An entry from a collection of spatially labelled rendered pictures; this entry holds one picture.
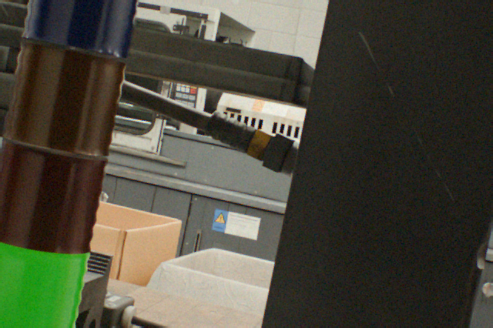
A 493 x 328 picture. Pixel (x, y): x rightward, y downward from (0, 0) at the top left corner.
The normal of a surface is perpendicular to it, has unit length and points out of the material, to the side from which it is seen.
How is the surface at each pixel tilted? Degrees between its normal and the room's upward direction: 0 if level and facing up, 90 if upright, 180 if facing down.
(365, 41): 90
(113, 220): 93
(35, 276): 104
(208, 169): 90
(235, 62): 90
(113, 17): 76
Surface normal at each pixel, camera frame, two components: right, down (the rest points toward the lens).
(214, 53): -0.19, 0.01
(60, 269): 0.63, -0.08
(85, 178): 0.62, 0.41
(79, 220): 0.80, -0.05
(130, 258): 0.94, 0.16
